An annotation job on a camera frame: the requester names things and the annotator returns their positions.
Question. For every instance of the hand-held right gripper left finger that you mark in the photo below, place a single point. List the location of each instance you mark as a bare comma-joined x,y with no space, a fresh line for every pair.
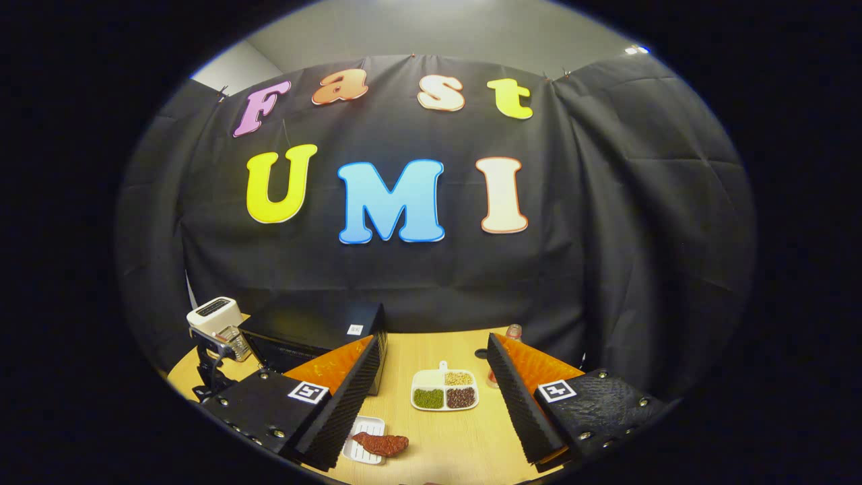
340,421

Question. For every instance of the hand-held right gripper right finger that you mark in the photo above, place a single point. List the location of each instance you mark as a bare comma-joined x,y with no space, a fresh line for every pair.
522,411

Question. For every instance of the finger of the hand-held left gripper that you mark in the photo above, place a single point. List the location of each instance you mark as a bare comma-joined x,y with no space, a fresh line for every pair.
237,343

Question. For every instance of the reddish brown meat piece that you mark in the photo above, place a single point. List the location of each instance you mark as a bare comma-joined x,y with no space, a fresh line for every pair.
380,444

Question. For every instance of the black electric oven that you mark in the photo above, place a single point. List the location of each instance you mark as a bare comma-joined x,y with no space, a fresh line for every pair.
303,323

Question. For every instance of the small white ribbed tray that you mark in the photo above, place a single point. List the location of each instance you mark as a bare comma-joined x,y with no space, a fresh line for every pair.
363,426

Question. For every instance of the white toaster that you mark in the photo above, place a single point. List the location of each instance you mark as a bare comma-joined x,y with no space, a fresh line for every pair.
214,311

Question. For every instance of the dark red beans portion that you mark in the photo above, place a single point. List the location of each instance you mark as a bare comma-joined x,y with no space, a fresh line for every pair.
460,397

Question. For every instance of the yellow soybeans portion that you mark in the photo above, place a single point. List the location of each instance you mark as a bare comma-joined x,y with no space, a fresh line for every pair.
458,378

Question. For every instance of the clear bottle with red label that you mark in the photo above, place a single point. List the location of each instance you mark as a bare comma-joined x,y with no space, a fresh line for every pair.
513,331

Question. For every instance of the green mung beans portion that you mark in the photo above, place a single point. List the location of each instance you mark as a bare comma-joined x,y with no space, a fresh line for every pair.
428,399

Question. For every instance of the white divided plate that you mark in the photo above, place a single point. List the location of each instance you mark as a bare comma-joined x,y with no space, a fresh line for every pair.
427,381

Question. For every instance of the black backdrop cloth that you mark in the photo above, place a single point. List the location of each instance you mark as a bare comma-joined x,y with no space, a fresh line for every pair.
404,269

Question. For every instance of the small ceiling light panel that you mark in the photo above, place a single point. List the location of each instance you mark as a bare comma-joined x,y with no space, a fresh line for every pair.
636,49

